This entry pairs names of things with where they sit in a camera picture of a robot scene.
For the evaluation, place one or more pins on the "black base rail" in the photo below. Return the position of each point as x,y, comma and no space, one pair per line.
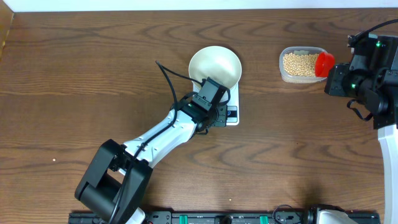
163,217

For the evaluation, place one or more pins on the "white round bowl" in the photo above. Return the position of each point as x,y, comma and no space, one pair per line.
218,63

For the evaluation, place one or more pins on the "red plastic measuring scoop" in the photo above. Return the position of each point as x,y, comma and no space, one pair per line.
324,63

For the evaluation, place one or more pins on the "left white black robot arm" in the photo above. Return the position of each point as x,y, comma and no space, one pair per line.
116,179

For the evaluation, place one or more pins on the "soybeans in container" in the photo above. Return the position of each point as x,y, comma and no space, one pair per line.
300,65

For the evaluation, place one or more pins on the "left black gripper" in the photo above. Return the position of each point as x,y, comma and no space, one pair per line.
222,111

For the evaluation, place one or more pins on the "white digital kitchen scale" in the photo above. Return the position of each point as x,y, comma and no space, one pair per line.
233,109

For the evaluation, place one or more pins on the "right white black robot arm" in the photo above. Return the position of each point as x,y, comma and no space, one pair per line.
370,79

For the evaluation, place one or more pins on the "clear plastic container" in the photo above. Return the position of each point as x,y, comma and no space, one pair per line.
299,51

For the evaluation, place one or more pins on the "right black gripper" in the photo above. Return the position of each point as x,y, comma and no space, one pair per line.
333,87

